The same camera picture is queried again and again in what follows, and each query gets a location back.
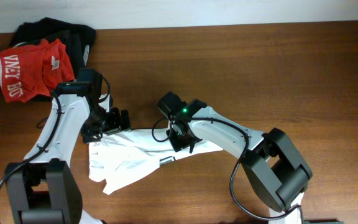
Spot black folded garment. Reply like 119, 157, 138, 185
0, 17, 96, 101

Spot white printed t-shirt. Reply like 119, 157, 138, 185
89, 129, 222, 195

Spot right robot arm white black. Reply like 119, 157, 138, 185
157, 91, 313, 223

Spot red folded t-shirt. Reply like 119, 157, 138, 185
0, 39, 75, 103

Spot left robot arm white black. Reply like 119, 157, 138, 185
0, 68, 131, 224

